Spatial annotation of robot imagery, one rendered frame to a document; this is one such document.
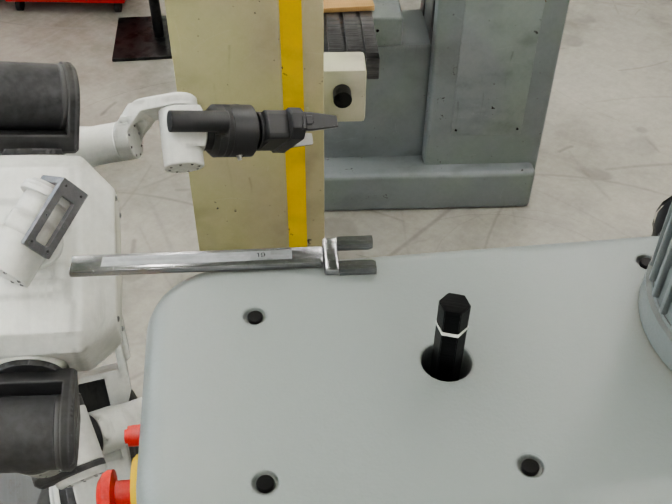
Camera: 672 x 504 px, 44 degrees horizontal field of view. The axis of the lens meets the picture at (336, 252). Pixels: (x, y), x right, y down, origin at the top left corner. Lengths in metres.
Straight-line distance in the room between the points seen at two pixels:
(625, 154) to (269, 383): 3.78
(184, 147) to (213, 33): 1.03
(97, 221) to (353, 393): 0.60
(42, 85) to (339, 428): 0.73
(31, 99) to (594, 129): 3.57
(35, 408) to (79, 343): 0.09
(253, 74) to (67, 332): 1.48
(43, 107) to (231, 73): 1.31
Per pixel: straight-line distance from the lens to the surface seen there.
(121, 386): 1.47
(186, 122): 1.34
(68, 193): 0.98
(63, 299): 1.07
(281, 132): 1.41
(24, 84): 1.16
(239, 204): 2.69
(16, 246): 0.98
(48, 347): 1.08
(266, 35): 2.37
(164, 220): 3.73
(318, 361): 0.61
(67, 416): 1.05
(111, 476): 0.70
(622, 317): 0.67
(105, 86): 4.72
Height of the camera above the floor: 2.35
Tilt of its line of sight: 42 degrees down
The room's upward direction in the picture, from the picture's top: straight up
